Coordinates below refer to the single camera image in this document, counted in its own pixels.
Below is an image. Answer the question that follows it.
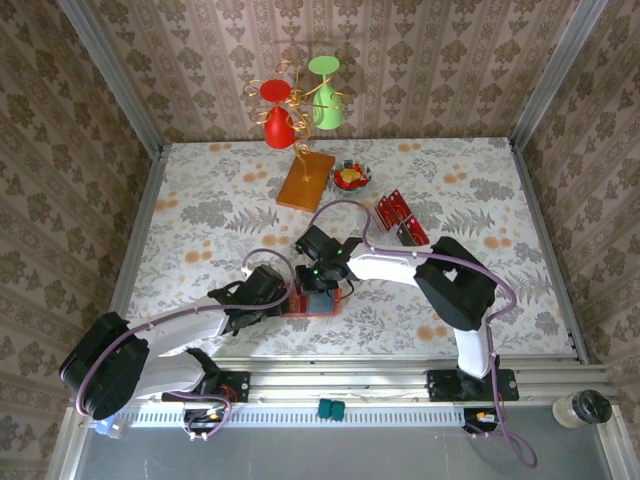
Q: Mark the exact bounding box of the orange card holder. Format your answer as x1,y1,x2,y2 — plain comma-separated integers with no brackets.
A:
282,287,346,319

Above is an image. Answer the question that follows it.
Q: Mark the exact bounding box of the teal VIP card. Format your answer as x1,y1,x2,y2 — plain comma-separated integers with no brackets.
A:
305,293,335,316

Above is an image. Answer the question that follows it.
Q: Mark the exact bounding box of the small candy bowl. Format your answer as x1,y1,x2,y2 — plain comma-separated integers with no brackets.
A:
329,158,374,192

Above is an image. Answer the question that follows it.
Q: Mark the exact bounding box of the black connector box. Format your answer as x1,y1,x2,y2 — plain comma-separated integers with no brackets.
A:
182,407,236,434
463,407,500,435

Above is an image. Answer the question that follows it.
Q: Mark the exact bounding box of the red plastic wine glass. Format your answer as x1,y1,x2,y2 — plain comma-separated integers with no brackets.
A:
259,78,297,150

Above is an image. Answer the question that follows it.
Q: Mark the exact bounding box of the green plastic wine glass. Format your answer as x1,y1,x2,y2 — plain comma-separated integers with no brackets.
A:
307,55,346,131

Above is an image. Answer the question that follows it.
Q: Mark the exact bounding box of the blue white connector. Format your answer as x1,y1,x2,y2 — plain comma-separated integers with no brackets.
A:
92,417,126,440

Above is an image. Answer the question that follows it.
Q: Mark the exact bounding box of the jar with black lid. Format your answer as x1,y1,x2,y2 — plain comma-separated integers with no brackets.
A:
552,389,614,430

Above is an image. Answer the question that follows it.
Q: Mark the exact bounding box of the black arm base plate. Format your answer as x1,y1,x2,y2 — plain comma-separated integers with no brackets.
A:
162,370,251,404
427,368,520,403

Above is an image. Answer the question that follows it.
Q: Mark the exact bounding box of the gold wire rack wooden base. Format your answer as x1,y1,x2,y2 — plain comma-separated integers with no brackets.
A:
243,59,349,215

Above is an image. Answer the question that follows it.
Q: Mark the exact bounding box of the aluminium front mounting rail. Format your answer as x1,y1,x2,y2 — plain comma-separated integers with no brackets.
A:
74,354,614,407

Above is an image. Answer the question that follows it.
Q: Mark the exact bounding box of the white slotted cable duct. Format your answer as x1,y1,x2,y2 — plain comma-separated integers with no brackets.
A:
137,403,469,429

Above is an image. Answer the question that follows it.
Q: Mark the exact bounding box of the aluminium table side rail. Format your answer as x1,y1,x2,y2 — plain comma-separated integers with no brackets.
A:
507,137,591,365
98,144,170,364

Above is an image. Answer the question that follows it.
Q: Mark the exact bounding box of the aluminium frame post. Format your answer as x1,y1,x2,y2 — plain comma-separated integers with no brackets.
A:
508,0,611,151
55,0,166,160

